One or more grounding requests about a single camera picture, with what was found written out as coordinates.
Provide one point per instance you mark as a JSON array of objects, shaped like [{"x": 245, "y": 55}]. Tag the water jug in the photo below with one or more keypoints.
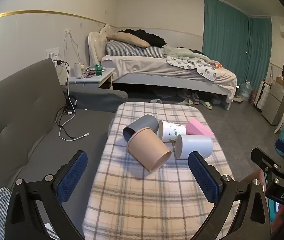
[{"x": 245, "y": 91}]

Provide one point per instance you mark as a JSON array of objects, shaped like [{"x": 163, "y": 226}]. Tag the bed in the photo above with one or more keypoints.
[{"x": 157, "y": 77}]

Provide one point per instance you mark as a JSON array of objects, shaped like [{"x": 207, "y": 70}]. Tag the plain white cup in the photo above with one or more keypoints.
[{"x": 197, "y": 145}]

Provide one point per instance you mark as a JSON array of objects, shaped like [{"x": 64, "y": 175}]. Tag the white tumbler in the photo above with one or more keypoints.
[{"x": 77, "y": 70}]

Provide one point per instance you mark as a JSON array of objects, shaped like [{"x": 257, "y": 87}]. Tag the plaid blanket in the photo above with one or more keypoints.
[{"x": 132, "y": 205}]

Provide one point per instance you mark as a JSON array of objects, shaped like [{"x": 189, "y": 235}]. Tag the pink foam block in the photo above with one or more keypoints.
[{"x": 197, "y": 129}]

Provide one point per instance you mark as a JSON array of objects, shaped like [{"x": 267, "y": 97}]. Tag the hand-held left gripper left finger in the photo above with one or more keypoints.
[{"x": 72, "y": 176}]

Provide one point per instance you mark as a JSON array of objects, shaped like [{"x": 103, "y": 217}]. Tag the grey sofa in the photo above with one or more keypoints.
[{"x": 19, "y": 120}]

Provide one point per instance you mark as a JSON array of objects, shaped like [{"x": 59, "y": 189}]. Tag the leaf print quilt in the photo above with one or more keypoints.
[{"x": 184, "y": 63}]

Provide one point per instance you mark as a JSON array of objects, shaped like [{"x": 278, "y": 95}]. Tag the grey small fridge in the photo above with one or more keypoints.
[{"x": 275, "y": 105}]

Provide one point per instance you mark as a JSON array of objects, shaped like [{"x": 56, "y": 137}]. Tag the grey cup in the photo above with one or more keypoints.
[{"x": 142, "y": 123}]

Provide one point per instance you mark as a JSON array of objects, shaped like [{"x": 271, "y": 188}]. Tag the white cup with green print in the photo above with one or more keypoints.
[{"x": 170, "y": 130}]

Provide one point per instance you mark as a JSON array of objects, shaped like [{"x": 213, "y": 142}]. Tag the green can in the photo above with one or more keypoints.
[{"x": 98, "y": 70}]

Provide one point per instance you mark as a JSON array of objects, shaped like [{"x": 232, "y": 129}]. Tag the pale green blanket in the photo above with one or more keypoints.
[{"x": 182, "y": 52}]

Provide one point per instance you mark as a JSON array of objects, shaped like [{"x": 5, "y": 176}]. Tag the grey nightstand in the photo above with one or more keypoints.
[{"x": 91, "y": 80}]

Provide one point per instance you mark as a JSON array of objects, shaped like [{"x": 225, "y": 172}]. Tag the checkered pillow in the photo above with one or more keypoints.
[{"x": 134, "y": 49}]

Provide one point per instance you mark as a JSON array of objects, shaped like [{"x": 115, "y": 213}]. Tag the green slipper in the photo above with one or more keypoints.
[
  {"x": 206, "y": 104},
  {"x": 185, "y": 102}
]

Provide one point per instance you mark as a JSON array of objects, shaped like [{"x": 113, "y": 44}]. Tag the wall socket panel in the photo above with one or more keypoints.
[{"x": 53, "y": 53}]

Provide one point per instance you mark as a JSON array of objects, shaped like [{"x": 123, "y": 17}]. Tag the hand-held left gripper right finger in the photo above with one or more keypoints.
[{"x": 204, "y": 180}]

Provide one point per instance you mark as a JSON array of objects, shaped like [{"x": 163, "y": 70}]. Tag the black wall charger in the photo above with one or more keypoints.
[{"x": 57, "y": 62}]

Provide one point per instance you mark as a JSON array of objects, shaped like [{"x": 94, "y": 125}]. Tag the teal curtain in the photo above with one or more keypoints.
[{"x": 227, "y": 45}]

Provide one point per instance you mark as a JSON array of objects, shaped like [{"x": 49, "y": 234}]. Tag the black clothing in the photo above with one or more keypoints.
[{"x": 152, "y": 38}]

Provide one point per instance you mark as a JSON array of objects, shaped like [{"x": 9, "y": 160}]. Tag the brown paper cup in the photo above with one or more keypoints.
[{"x": 147, "y": 148}]

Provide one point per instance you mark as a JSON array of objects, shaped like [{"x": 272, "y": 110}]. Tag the beige pillow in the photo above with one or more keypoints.
[{"x": 129, "y": 39}]

